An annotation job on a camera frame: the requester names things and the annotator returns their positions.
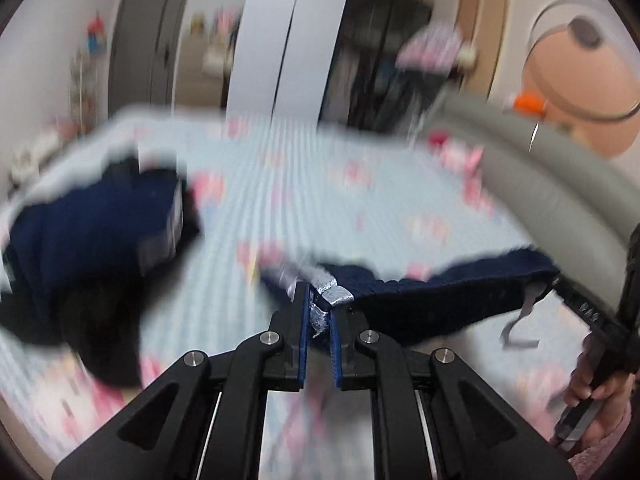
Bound person's right hand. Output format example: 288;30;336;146
563;334;636;455

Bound beige cabinet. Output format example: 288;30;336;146
174;35;233;110

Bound orange plush toy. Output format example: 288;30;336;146
504;91;547;118

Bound round orange wall decoration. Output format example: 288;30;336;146
521;2;639;159

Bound red blue plush toy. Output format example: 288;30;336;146
87;14;106;55

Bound pink hanging garment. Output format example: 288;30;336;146
396;21;477;76

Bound grey padded headboard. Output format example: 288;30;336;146
426;92;639;302

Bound pink plush toy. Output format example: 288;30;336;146
427;129;484;177

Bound white shelf rack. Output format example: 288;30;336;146
70;49;98;136

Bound blue checkered cartoon blanket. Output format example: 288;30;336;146
1;108;587;479

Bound white handbag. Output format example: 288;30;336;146
202;44;233;77

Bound dark clothes pile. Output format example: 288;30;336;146
1;156;200;388

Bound navy blue shorts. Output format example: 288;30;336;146
259;247;559;351

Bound grey door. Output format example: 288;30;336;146
107;0;186;116

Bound white wardrobe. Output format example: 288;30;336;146
227;0;346;124

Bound open dark closet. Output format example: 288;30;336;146
320;0;447;134

